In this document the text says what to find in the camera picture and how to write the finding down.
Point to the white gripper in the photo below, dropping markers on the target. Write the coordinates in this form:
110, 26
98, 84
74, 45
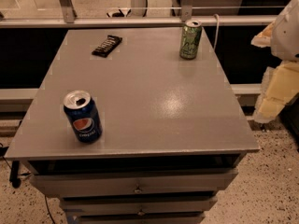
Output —
287, 34

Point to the green soda can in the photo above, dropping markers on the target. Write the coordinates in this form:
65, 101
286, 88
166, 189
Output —
190, 38

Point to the black rxbar chocolate bar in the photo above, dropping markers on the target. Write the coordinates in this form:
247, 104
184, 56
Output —
107, 46

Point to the blue pepsi can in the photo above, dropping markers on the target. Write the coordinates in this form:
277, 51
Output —
83, 116

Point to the grey drawer cabinet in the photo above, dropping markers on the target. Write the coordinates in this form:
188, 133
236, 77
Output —
158, 112

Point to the middle cabinet drawer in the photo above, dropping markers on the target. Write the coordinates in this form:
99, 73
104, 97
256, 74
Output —
150, 205

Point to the metal railing frame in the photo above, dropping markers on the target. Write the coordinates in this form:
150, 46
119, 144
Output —
117, 13

